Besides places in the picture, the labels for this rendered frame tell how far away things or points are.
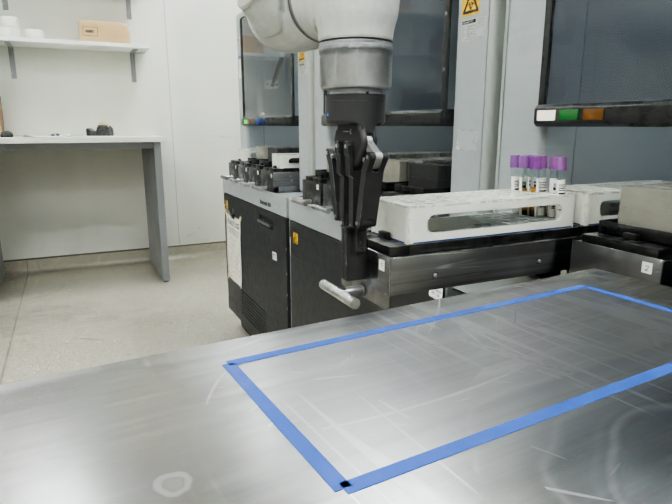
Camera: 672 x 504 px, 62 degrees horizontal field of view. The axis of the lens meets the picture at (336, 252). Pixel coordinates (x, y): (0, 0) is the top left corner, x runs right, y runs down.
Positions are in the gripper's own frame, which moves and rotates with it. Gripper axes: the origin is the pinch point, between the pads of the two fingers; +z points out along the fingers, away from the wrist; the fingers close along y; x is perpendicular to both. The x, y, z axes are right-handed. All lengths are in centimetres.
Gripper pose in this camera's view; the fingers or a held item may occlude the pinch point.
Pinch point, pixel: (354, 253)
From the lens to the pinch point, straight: 73.1
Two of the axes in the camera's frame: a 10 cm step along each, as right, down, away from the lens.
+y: -4.3, -2.0, 8.8
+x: -9.0, 0.9, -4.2
